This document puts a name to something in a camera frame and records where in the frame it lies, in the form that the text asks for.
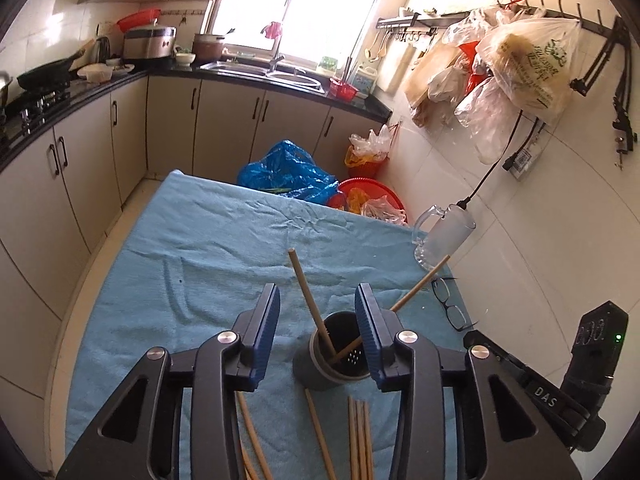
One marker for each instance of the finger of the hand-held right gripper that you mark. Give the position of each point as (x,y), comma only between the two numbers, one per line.
(542,392)

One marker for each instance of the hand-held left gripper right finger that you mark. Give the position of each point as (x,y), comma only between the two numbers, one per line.
(370,340)

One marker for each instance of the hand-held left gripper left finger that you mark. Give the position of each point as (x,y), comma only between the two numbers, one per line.
(265,340)

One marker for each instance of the dark grey utensil holder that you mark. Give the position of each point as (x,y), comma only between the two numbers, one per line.
(320,375)

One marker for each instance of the black eyeglasses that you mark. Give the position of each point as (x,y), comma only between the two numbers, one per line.
(445,304)

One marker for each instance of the light blue towel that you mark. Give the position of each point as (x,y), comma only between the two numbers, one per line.
(200,260)

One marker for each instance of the clear glass mug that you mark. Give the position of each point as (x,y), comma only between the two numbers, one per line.
(445,240)

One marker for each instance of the clear plastic bag with food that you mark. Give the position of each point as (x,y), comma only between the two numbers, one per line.
(382,210)

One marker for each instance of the red plastic basin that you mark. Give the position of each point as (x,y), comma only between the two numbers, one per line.
(370,185)

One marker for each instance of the blue plastic bag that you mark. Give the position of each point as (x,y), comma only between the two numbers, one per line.
(285,170)

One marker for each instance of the orange bin with plastic bags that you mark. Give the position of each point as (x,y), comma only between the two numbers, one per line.
(367,167)

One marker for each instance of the black countertop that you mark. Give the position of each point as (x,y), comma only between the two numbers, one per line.
(367,107)

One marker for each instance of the large clear plastic bag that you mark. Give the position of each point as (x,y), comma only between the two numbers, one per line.
(487,120)

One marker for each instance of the beige lower kitchen cabinets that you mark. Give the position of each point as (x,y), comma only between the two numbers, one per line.
(80,170)

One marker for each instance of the small red basket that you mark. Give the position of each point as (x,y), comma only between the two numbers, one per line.
(343,89)

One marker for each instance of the white plastic container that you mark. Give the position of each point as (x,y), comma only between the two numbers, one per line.
(364,80)

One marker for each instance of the wooden cutting board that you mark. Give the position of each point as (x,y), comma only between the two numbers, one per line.
(425,85)

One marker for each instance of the steel kitchen sink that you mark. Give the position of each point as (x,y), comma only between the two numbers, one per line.
(295,79)

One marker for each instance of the white paper roll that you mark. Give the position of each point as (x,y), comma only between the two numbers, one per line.
(400,65)

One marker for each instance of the green box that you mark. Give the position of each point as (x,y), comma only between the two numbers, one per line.
(328,64)

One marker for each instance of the steel faucet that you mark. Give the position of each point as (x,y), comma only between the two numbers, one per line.
(276,55)

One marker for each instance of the beige printed plastic bag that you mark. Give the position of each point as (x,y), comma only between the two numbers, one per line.
(530,60)

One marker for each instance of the hanging ladle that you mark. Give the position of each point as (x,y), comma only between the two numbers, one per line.
(372,47)

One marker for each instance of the small white bowl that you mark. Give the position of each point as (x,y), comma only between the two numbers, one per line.
(185,58)

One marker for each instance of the brown cooking pot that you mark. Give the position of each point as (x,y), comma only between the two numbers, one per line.
(207,50)

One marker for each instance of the red plastic bag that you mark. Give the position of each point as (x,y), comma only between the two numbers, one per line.
(472,57)

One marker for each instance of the pink cloth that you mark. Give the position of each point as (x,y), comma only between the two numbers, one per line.
(272,30)

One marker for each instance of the white plate with bowls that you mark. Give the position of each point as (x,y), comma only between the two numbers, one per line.
(97,72)

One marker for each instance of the silver rice cooker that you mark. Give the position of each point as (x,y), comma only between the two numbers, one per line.
(150,42)

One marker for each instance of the small clear plastic bag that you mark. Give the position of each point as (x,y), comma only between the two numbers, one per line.
(465,27)

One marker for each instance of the gas stove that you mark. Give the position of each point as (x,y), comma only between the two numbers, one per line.
(35,105)

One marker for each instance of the steel kettle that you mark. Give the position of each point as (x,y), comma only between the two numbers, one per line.
(102,50)

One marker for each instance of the kitchen window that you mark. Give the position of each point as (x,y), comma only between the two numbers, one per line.
(310,5)

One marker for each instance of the red plastic bowl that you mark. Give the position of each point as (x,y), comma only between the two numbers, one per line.
(137,20)

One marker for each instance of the black frying pan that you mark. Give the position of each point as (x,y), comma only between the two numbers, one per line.
(45,72)

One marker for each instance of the steel pot with lid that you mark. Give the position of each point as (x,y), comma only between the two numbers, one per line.
(4,90)

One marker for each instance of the white wall socket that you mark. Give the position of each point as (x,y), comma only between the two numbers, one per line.
(527,160)

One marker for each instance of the black wall hook rack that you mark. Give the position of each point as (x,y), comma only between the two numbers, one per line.
(592,24)

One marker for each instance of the metal wall shelf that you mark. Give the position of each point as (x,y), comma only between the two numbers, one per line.
(400,21)

